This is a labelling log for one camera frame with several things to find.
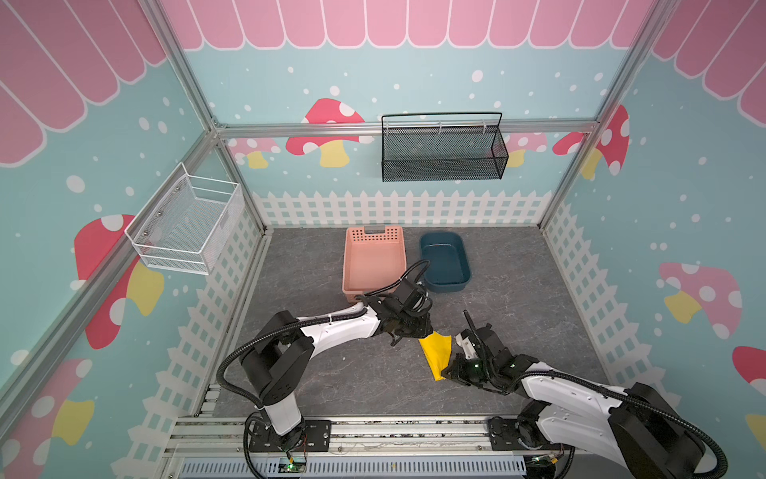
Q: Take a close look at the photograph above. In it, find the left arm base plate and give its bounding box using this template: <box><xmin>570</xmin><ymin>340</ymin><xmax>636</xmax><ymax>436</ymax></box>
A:
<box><xmin>247</xmin><ymin>420</ymin><xmax>332</xmax><ymax>454</ymax></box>

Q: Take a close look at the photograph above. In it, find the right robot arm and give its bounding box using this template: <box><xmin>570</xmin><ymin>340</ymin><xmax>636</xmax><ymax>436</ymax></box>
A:
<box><xmin>440</xmin><ymin>323</ymin><xmax>729</xmax><ymax>478</ymax></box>

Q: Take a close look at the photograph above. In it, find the teal plastic tray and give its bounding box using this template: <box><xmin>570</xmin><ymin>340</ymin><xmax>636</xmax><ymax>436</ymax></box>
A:
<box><xmin>420</xmin><ymin>232</ymin><xmax>472</xmax><ymax>293</ymax></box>

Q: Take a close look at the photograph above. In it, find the white wire wall basket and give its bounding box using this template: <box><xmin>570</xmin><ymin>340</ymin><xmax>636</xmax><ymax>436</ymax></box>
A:
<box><xmin>125</xmin><ymin>164</ymin><xmax>245</xmax><ymax>275</ymax></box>

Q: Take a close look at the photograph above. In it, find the black mesh wall basket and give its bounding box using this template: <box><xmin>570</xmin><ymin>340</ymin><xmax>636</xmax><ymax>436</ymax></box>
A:
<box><xmin>380</xmin><ymin>112</ymin><xmax>510</xmax><ymax>183</ymax></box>

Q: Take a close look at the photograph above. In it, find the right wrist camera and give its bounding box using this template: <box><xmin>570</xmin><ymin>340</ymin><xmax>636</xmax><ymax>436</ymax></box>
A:
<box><xmin>455</xmin><ymin>331</ymin><xmax>478</xmax><ymax>360</ymax></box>

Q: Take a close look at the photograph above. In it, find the aluminium mounting rail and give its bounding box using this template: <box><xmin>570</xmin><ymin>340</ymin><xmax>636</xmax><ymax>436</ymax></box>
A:
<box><xmin>166</xmin><ymin>412</ymin><xmax>659</xmax><ymax>459</ymax></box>

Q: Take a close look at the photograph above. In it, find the pink plastic basket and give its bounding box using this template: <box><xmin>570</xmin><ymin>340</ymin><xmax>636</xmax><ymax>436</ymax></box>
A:
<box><xmin>342</xmin><ymin>226</ymin><xmax>407</xmax><ymax>303</ymax></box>

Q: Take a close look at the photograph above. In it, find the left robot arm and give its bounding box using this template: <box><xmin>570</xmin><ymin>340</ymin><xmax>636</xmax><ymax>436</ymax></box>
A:
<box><xmin>215</xmin><ymin>259</ymin><xmax>434</xmax><ymax>439</ymax></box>

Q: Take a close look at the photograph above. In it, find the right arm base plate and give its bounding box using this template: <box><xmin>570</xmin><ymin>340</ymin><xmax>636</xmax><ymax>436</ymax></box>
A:
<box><xmin>487</xmin><ymin>416</ymin><xmax>565</xmax><ymax>453</ymax></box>

